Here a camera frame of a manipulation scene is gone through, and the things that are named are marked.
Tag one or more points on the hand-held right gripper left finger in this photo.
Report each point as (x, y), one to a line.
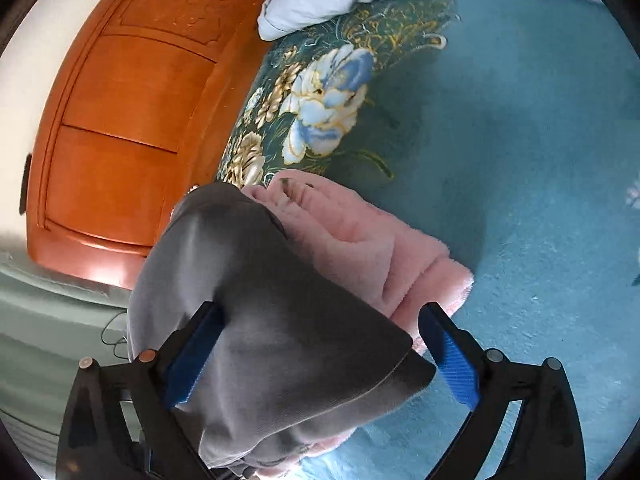
(192, 360)

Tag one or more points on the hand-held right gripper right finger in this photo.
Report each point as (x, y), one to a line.
(452, 365)

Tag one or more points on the grey sweatpants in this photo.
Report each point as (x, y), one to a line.
(280, 335)

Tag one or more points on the pink folded fleece garment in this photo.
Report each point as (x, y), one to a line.
(360, 255)

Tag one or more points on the teal floral blanket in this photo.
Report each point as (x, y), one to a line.
(525, 185)

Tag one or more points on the wooden headboard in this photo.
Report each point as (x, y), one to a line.
(125, 110)

